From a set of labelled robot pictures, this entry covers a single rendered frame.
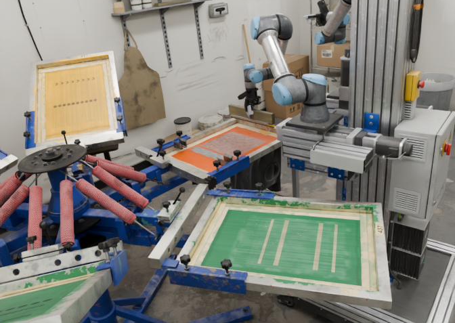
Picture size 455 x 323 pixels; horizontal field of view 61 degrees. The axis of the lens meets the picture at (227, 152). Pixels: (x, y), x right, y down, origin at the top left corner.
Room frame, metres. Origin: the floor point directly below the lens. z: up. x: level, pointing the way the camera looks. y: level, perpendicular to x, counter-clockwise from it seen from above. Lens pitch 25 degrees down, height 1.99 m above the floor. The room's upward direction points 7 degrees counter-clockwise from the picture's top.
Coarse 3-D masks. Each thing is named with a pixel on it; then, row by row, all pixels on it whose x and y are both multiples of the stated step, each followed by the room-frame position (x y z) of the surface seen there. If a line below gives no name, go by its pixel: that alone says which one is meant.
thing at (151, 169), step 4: (148, 168) 1.98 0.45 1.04; (152, 168) 1.97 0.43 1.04; (156, 168) 1.97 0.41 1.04; (160, 168) 1.98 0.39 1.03; (164, 168) 1.99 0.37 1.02; (168, 168) 2.01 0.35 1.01; (144, 172) 1.93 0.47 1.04; (148, 172) 1.93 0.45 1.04; (152, 172) 1.94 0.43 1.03; (160, 172) 1.97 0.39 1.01; (164, 172) 1.99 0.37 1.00; (148, 176) 1.92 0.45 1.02; (152, 176) 1.94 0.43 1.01; (148, 180) 1.92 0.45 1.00
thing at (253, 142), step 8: (248, 136) 2.48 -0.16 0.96; (256, 136) 2.47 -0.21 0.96; (264, 136) 2.45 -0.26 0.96; (272, 136) 2.43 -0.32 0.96; (232, 144) 2.37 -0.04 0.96; (240, 144) 2.36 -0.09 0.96; (248, 144) 2.34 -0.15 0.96; (256, 144) 2.33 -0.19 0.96; (264, 144) 2.31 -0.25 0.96; (216, 152) 2.27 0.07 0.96; (224, 152) 2.26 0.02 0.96; (232, 152) 2.24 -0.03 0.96; (248, 152) 2.22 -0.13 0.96; (200, 160) 2.18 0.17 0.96; (208, 160) 2.17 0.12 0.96; (200, 168) 2.08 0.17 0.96; (208, 168) 2.06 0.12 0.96; (216, 168) 2.05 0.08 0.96
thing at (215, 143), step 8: (232, 128) 2.67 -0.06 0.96; (240, 128) 2.65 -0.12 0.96; (216, 136) 2.55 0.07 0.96; (224, 136) 2.53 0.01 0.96; (232, 136) 2.51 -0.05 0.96; (240, 136) 2.50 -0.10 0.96; (200, 144) 2.43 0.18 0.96; (208, 144) 2.42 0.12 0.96; (216, 144) 2.40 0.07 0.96; (224, 144) 2.39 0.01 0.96; (184, 152) 2.33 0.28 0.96; (192, 152) 2.32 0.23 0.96; (184, 160) 2.21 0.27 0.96; (192, 160) 2.19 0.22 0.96
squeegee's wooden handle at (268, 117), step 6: (234, 108) 2.61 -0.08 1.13; (240, 108) 2.56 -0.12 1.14; (252, 108) 2.51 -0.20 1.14; (234, 114) 2.61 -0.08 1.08; (240, 114) 2.56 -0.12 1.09; (246, 114) 2.52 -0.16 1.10; (252, 114) 2.48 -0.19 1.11; (258, 114) 2.44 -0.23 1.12; (264, 114) 2.39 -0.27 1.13; (270, 114) 2.35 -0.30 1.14; (258, 120) 2.44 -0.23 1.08; (264, 120) 2.40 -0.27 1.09; (270, 120) 2.36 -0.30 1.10
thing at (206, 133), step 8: (232, 120) 2.75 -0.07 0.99; (240, 120) 2.74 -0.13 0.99; (216, 128) 2.63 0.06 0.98; (224, 128) 2.68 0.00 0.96; (264, 128) 2.56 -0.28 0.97; (272, 128) 2.50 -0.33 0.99; (192, 136) 2.51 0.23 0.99; (200, 136) 2.54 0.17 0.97; (272, 144) 2.22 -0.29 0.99; (280, 144) 2.26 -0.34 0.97; (168, 152) 2.35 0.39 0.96; (256, 152) 2.13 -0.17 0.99; (264, 152) 2.16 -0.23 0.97; (176, 160) 2.14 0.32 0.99
